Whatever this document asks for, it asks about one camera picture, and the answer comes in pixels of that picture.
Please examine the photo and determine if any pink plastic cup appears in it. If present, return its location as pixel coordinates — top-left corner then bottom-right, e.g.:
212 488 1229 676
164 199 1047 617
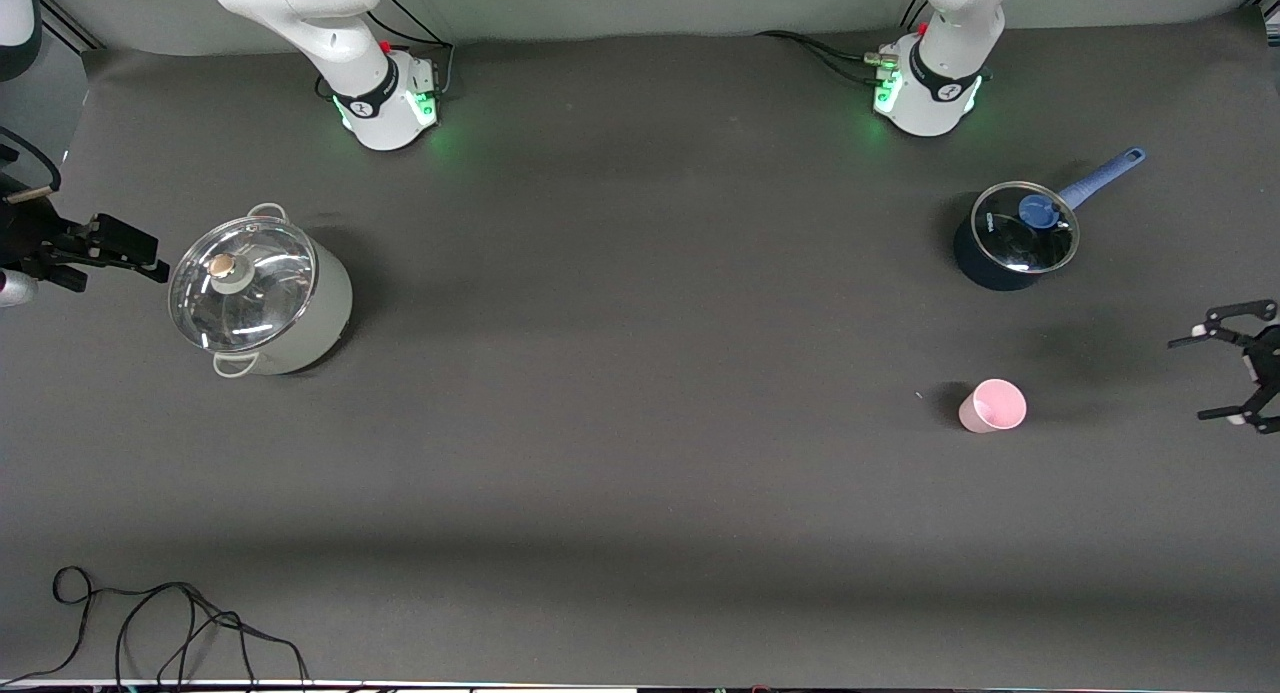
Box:
958 378 1028 435

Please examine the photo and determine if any glass pot lid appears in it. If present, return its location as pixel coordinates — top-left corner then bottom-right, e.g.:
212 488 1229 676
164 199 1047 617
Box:
168 218 318 354

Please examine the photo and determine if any white cooking pot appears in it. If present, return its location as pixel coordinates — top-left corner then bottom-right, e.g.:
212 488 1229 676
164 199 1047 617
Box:
168 203 354 379

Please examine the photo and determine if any glass lid blue knob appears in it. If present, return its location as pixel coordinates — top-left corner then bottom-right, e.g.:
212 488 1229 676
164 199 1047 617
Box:
972 181 1081 274

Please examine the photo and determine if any dark blue saucepan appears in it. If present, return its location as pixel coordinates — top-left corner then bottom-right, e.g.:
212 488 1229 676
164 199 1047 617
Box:
952 147 1147 292

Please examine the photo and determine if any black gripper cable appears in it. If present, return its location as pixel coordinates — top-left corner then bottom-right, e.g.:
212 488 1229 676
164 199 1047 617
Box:
0 128 63 194

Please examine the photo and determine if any thin black cable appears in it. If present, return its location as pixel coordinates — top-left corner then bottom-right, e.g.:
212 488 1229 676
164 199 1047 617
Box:
115 583 311 686
0 566 201 686

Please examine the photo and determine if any black arm base cable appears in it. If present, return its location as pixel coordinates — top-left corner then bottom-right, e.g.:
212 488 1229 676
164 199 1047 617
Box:
365 0 456 99
755 30 891 84

